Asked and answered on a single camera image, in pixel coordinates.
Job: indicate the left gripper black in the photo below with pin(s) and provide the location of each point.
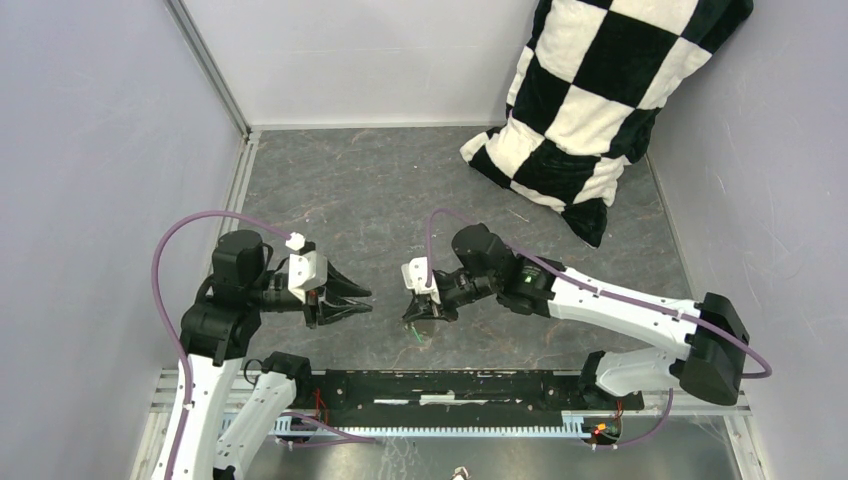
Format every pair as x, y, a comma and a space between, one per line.
333, 303

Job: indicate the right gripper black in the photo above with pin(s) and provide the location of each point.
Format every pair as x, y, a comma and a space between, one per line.
426, 308

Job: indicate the green capped key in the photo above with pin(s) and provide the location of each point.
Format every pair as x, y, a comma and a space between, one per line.
416, 334

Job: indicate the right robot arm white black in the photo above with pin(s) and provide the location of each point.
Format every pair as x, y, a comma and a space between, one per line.
697, 346

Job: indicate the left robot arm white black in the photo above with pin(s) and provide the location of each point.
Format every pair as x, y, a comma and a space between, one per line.
214, 341

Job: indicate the black white checkered blanket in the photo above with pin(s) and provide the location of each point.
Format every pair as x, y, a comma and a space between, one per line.
588, 87

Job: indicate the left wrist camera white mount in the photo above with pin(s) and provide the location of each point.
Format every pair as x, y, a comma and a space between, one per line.
307, 268

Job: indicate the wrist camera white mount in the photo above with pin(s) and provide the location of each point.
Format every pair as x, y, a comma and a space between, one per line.
307, 268
418, 277

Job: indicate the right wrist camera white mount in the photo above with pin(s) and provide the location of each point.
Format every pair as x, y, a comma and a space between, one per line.
418, 277

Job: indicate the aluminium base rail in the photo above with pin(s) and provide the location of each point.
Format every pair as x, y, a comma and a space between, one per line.
683, 403

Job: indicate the white toothed cable duct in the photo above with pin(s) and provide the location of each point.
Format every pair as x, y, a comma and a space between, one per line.
569, 427

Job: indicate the aluminium corner frame post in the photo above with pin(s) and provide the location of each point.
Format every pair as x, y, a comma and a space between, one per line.
203, 55

